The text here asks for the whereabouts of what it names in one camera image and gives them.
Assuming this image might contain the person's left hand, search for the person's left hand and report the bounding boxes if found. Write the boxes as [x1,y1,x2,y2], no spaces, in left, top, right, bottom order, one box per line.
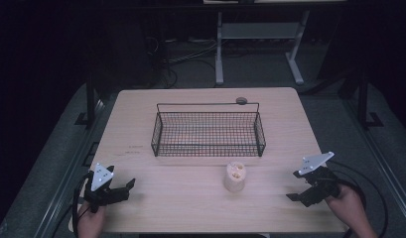
[76,201,107,238]

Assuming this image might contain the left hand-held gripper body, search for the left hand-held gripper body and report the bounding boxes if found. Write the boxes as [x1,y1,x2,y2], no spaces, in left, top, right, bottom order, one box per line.
[83,162,127,213]

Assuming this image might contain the beige lotus root piece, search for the beige lotus root piece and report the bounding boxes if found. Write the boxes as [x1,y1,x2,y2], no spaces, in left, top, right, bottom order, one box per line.
[222,161,247,193]

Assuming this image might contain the black metal stand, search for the black metal stand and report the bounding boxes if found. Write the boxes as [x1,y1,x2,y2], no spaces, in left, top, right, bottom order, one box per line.
[355,67,385,131]
[74,70,102,128]

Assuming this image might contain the grey metal rail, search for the grey metal rail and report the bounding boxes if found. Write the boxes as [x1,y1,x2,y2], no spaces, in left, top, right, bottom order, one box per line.
[340,97,406,231]
[33,97,120,238]

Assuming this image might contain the black wire basket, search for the black wire basket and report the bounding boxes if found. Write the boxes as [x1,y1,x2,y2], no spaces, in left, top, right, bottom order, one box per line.
[150,101,267,158]

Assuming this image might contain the white metal desk frame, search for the white metal desk frame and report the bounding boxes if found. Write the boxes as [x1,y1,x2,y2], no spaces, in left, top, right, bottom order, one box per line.
[214,9,312,86]

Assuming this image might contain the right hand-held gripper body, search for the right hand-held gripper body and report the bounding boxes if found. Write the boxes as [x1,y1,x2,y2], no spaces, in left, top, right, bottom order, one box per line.
[292,151,341,203]

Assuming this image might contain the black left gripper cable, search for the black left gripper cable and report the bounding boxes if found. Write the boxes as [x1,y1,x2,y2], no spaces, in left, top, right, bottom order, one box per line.
[70,171,93,238]

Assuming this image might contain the bundle of floor cables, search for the bundle of floor cables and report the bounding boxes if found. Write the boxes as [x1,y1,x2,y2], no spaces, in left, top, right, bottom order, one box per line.
[147,35,222,89]

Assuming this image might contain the person's right hand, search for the person's right hand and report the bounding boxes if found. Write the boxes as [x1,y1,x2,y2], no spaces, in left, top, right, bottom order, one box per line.
[324,183,367,230]

